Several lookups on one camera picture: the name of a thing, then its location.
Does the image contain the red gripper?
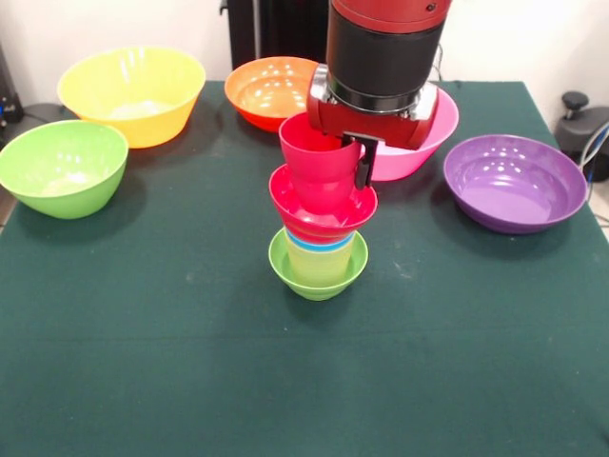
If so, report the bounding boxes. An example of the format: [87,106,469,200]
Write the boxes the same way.
[306,64,440,189]

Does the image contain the small red bowl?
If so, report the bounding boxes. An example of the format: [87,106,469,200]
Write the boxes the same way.
[268,164,379,245]

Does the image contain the blue cup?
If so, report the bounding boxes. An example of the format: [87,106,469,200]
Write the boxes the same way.
[286,231,357,253]

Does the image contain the yellow cup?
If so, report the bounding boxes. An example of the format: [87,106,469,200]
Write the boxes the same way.
[285,235,356,288]

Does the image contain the small green bowl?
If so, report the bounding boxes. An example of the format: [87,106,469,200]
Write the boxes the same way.
[267,228,370,302]

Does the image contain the purple bowl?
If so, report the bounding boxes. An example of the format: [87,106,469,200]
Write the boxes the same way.
[442,133,589,234]

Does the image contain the large green bowl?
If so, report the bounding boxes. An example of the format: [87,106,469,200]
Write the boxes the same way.
[0,119,129,220]

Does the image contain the large pink bowl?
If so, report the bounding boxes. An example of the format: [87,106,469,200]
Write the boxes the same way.
[365,88,461,183]

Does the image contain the orange bowl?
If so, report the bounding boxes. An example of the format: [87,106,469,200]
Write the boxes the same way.
[224,55,321,134]

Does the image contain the large yellow bowl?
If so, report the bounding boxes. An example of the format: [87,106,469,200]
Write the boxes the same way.
[57,45,207,149]

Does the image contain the dark green tablecloth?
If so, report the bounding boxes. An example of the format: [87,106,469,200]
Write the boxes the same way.
[0,79,609,457]

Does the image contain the black equipment box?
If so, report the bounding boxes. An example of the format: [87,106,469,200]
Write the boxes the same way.
[0,45,25,139]

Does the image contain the white and blue cables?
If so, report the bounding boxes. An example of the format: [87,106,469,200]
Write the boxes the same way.
[579,121,609,191]

